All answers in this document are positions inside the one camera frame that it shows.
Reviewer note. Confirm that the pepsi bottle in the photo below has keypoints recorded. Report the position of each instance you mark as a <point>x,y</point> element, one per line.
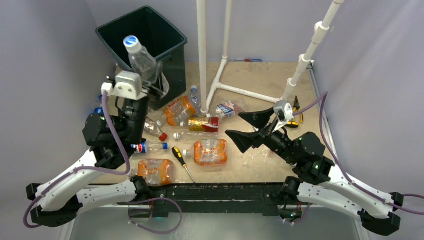
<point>149,147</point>
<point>98,106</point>

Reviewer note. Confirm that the Pepsi bottle by wall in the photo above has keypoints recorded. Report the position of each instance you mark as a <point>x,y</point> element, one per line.
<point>98,106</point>

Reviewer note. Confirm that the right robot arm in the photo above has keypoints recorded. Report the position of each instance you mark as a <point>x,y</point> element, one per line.
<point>319,180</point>

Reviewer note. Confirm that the dark green plastic bin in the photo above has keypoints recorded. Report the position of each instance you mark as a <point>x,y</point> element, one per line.
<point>164,41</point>

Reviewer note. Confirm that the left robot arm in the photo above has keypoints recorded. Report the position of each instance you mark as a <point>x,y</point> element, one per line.
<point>110,137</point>

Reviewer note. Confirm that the red cap clear bottle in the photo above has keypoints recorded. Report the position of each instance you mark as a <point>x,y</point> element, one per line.
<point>153,129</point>

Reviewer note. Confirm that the yellow black pliers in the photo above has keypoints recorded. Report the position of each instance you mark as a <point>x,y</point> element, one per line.
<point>296,108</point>

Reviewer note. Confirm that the yellow black screwdriver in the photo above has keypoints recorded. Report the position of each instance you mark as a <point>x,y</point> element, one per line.
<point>179,156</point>

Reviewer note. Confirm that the clear Pocari Sweat bottle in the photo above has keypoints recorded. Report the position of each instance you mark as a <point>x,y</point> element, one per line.
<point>141,61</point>

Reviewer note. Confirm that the orange label bottle near bin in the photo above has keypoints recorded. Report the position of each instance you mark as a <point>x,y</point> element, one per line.
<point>177,112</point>

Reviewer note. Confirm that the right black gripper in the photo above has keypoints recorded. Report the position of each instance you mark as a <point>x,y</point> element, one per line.
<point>243,140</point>

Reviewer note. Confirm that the clear bottle white cap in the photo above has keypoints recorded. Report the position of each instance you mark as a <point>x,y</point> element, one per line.
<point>193,134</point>

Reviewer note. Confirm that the red gold label bottle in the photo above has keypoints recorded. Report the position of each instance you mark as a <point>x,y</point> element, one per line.
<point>201,124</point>

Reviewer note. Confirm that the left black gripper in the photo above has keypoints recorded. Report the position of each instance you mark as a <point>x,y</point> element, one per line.
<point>161,97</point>

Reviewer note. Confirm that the orange label bottle centre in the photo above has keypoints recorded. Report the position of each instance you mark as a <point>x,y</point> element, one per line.
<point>208,152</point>

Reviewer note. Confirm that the orange label bottle front left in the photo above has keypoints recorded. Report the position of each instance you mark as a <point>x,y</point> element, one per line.
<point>155,171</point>

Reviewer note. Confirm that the clear small water bottle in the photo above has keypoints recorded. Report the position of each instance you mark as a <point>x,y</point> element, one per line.
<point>195,98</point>

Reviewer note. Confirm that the blue white label bottle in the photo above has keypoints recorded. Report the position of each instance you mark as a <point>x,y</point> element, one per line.
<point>230,108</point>

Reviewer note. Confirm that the small red blue screwdriver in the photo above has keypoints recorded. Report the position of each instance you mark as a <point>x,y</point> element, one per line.
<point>252,60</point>

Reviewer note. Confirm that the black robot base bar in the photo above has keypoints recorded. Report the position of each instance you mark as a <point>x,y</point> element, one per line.
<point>221,198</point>

